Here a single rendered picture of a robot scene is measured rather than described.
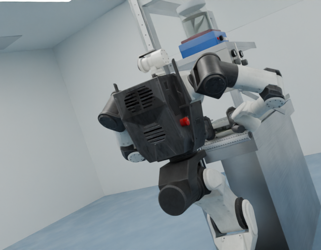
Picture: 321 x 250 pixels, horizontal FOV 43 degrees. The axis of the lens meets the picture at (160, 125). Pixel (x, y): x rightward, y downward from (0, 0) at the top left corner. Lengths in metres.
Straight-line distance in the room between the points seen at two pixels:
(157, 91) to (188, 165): 0.30
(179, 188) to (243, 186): 0.84
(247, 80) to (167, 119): 0.33
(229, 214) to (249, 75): 0.62
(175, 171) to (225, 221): 0.44
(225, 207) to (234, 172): 0.49
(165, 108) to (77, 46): 5.99
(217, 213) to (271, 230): 0.54
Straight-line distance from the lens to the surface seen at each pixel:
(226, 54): 1.98
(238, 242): 1.86
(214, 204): 1.75
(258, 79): 1.55
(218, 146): 2.07
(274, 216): 2.25
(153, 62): 1.60
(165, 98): 1.39
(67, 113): 7.56
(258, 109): 1.73
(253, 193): 2.23
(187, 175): 1.47
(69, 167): 7.32
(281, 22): 5.24
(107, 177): 7.51
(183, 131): 1.44
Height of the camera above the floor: 1.11
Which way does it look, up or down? 2 degrees down
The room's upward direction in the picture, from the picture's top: 19 degrees counter-clockwise
